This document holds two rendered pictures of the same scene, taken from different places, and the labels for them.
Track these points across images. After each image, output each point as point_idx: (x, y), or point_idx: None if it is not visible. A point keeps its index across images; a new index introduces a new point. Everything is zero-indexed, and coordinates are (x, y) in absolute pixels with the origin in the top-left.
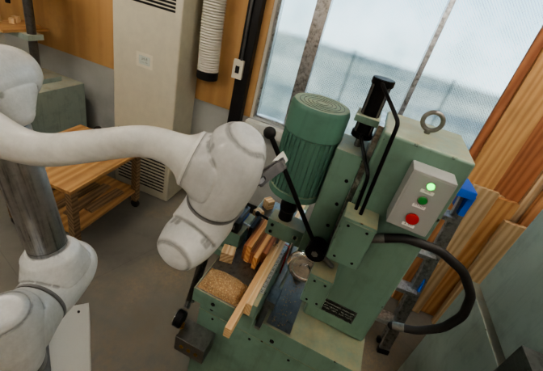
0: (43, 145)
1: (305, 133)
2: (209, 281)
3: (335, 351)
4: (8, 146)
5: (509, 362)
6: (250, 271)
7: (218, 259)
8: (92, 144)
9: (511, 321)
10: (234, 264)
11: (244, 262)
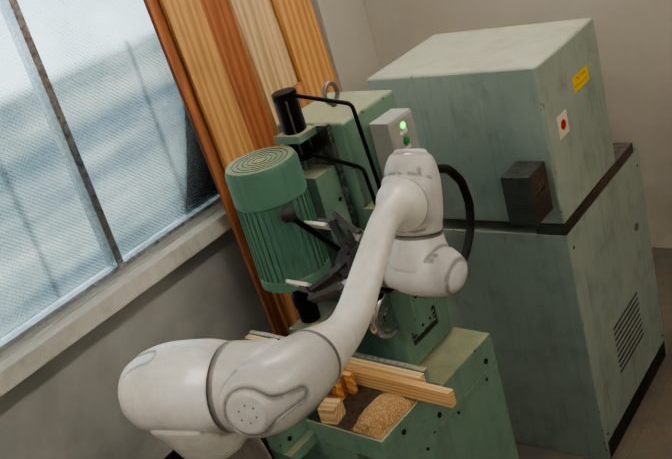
0: (366, 295)
1: (293, 191)
2: (379, 419)
3: (462, 348)
4: (358, 324)
5: (508, 196)
6: (360, 393)
7: (334, 425)
8: (383, 251)
9: (459, 196)
10: (347, 409)
11: (344, 400)
